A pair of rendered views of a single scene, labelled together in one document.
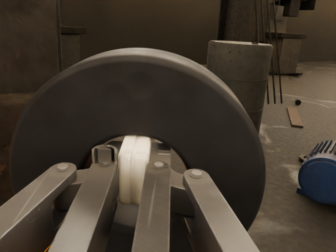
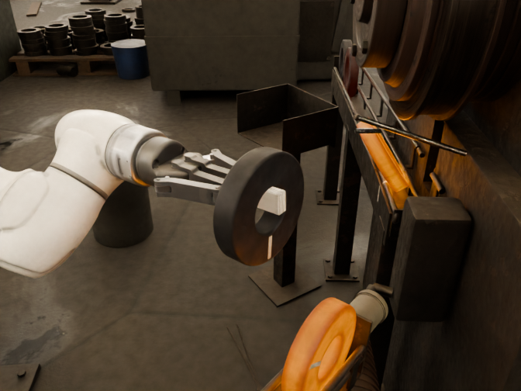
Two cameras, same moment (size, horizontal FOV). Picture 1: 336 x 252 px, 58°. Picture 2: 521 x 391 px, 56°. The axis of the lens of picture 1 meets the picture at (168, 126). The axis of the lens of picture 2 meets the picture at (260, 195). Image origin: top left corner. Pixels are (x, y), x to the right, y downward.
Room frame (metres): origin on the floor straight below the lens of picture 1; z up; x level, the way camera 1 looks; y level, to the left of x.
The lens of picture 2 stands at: (0.50, -0.41, 1.25)
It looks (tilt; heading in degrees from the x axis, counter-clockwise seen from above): 31 degrees down; 128
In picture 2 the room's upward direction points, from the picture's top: straight up
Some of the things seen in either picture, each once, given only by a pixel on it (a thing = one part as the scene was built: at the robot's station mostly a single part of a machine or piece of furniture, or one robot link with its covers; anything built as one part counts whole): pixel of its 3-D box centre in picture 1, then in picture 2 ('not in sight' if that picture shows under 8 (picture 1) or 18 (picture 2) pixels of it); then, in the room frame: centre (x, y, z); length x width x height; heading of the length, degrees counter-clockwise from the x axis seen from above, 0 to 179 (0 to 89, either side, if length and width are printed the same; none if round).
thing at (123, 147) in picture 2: not in sight; (142, 156); (-0.06, 0.01, 0.91); 0.09 x 0.06 x 0.09; 91
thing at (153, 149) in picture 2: not in sight; (174, 167); (0.02, 0.02, 0.91); 0.09 x 0.08 x 0.07; 1
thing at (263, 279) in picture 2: not in sight; (283, 198); (-0.32, 0.78, 0.36); 0.26 x 0.20 x 0.72; 160
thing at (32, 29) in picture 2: not in sight; (92, 37); (-3.38, 2.18, 0.22); 1.20 x 0.81 x 0.44; 40
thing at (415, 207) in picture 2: not in sight; (427, 261); (0.31, 0.34, 0.68); 0.11 x 0.08 x 0.24; 35
